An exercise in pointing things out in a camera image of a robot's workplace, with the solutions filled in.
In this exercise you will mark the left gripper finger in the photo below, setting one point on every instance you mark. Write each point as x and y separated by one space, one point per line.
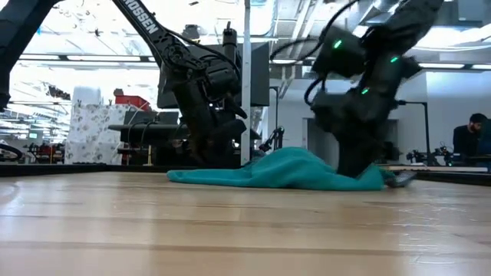
232 147
201 147

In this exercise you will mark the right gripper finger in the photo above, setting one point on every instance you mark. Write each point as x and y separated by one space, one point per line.
356 153

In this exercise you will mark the teal microfibre towel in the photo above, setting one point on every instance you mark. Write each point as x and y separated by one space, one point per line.
291 172

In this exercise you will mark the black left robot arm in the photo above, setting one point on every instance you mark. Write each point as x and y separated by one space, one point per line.
142 19

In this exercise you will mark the small black robot arm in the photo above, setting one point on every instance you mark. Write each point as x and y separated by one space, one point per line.
277 136

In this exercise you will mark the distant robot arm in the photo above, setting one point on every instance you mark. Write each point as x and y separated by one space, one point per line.
441 155

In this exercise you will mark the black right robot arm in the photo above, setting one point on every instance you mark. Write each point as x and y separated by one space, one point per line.
403 23

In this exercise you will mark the small grey desk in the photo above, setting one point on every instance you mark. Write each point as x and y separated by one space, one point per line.
153 132

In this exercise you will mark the dark grey box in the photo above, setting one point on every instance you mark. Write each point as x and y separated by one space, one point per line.
140 117

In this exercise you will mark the red box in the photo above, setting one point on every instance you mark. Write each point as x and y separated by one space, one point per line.
132 101

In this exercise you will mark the black monitor stand pole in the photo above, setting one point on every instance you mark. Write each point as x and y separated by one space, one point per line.
230 42

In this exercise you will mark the black monitor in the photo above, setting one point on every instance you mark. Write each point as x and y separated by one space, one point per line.
261 76

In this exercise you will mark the black ceiling spotlight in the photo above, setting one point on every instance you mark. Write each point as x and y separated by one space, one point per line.
190 32

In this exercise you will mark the distant wooden table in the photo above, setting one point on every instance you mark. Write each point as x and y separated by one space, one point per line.
437 168

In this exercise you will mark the white container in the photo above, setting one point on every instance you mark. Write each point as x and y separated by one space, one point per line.
86 96

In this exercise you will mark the floral patterned cloth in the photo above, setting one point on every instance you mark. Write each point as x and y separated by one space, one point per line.
90 134

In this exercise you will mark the person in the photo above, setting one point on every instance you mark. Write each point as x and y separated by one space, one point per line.
466 138

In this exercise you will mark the dark blue panel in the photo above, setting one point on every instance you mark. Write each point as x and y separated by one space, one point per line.
485 138

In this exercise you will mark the red and black equipment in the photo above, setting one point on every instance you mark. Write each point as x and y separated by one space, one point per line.
46 151

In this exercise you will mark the white vertical post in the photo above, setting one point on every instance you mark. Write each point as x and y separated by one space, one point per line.
246 46

